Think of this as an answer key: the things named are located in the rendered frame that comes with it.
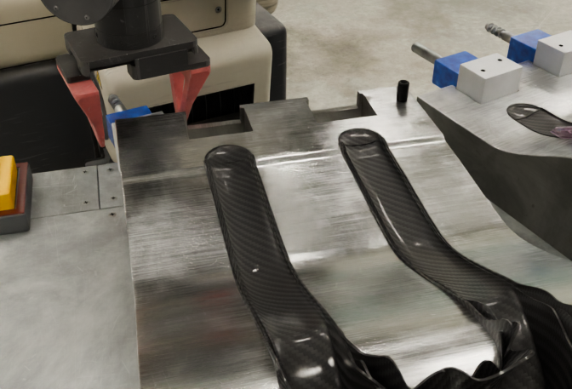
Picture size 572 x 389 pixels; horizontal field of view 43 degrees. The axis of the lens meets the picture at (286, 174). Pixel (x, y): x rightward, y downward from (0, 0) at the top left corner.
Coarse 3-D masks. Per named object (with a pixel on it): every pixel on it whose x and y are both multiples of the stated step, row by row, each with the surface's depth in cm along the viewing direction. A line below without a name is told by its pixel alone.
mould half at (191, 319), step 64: (128, 128) 60; (256, 128) 60; (320, 128) 60; (384, 128) 60; (128, 192) 53; (192, 192) 53; (320, 192) 54; (448, 192) 54; (192, 256) 48; (320, 256) 48; (384, 256) 48; (512, 256) 46; (192, 320) 41; (384, 320) 38; (448, 320) 37; (192, 384) 34; (256, 384) 34
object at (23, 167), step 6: (24, 168) 67; (24, 174) 66; (24, 180) 66; (18, 186) 65; (24, 186) 65; (18, 192) 64; (24, 192) 64; (18, 198) 64; (24, 198) 64; (18, 204) 63; (24, 204) 63; (6, 210) 62; (12, 210) 62; (18, 210) 62; (24, 210) 62; (0, 216) 62
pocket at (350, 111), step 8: (360, 96) 65; (360, 104) 66; (368, 104) 64; (312, 112) 65; (320, 112) 65; (328, 112) 65; (336, 112) 65; (344, 112) 66; (352, 112) 66; (360, 112) 66; (368, 112) 64; (320, 120) 65; (328, 120) 66; (336, 120) 66
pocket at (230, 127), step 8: (240, 112) 63; (184, 120) 62; (232, 120) 64; (240, 120) 64; (248, 120) 62; (192, 128) 63; (200, 128) 63; (208, 128) 63; (216, 128) 63; (224, 128) 63; (232, 128) 64; (240, 128) 64; (248, 128) 62; (192, 136) 63; (200, 136) 63; (208, 136) 64
